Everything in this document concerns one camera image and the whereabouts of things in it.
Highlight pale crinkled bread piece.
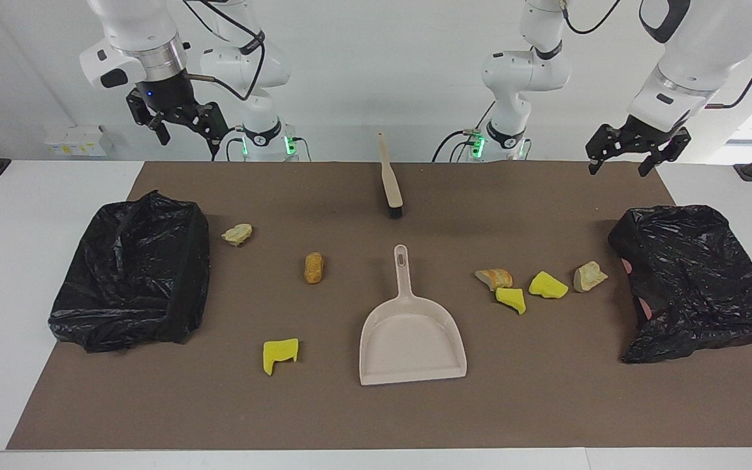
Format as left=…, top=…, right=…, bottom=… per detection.
left=221, top=223, right=253, bottom=247

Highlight notched yellow sponge piece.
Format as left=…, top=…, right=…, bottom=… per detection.
left=262, top=337, right=300, bottom=377

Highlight black trash bag bin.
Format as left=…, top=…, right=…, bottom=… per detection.
left=48, top=190, right=211, bottom=354

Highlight small yellow sponge wedge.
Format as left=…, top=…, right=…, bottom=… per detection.
left=495, top=287, right=527, bottom=315

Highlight wooden brush black bristles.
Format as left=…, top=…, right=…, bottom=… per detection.
left=377, top=132, right=404, bottom=219

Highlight black left base cable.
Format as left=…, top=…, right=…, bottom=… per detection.
left=433, top=129, right=481, bottom=163

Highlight white cardboard boxes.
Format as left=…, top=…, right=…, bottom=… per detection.
left=44, top=125, right=115, bottom=158

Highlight large yellow sponge wedge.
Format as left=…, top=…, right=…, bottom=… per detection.
left=528, top=270, right=569, bottom=300

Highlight beige plastic dustpan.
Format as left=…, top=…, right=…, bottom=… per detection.
left=358, top=244, right=468, bottom=386

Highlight black bag over pink bin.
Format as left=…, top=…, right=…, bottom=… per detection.
left=607, top=204, right=752, bottom=364

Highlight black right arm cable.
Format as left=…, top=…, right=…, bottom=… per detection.
left=180, top=0, right=267, bottom=102

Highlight black base cable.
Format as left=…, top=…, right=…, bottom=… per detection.
left=433, top=129, right=481, bottom=163
left=211, top=127, right=246, bottom=163

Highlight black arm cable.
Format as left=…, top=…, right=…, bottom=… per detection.
left=180, top=0, right=267, bottom=102
left=562, top=0, right=752, bottom=110

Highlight black right base cable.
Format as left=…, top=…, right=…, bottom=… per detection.
left=211, top=127, right=246, bottom=163

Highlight brown table mat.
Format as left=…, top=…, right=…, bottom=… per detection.
left=7, top=161, right=752, bottom=450

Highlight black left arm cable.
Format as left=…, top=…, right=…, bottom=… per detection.
left=562, top=0, right=752, bottom=110

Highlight orange striped bread slice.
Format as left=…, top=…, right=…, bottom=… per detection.
left=475, top=268, right=514, bottom=292

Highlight pale bread chunk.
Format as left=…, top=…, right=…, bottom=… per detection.
left=573, top=260, right=609, bottom=292

